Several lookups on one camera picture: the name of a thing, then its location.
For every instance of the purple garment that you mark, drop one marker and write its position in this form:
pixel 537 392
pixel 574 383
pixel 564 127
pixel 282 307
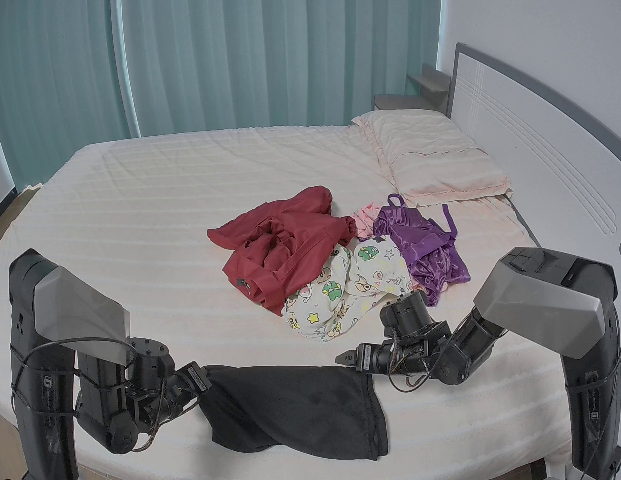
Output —
pixel 425 248

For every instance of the grey bedside table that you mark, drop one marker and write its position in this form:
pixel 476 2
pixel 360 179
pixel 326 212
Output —
pixel 410 99

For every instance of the white printed pyjama garment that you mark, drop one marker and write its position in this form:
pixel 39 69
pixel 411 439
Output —
pixel 335 298

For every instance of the black T-shirt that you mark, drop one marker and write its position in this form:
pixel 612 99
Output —
pixel 300 408

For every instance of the blue-green curtain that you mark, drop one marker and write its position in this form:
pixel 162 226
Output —
pixel 50 58
pixel 280 43

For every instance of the cream pillow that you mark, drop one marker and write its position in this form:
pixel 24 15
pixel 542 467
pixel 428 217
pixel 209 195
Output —
pixel 430 153

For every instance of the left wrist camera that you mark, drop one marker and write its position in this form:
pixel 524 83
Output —
pixel 150 360

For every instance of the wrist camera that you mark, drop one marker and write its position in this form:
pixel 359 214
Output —
pixel 408 315
pixel 150 360

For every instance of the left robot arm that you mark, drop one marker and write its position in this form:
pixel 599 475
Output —
pixel 45 378

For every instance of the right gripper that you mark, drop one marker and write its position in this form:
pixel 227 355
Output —
pixel 375 357

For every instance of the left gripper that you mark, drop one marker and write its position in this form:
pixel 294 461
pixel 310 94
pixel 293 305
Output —
pixel 195 380

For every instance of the bed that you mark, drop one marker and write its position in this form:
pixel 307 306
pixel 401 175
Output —
pixel 140 208

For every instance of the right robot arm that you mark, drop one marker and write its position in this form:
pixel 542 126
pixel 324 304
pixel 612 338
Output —
pixel 550 298

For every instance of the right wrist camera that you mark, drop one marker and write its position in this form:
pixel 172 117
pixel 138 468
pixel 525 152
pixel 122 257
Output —
pixel 408 315

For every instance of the pink garment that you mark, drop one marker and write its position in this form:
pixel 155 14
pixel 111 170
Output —
pixel 364 220

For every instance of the dark red garment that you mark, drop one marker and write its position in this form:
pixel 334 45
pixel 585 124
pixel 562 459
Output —
pixel 290 248

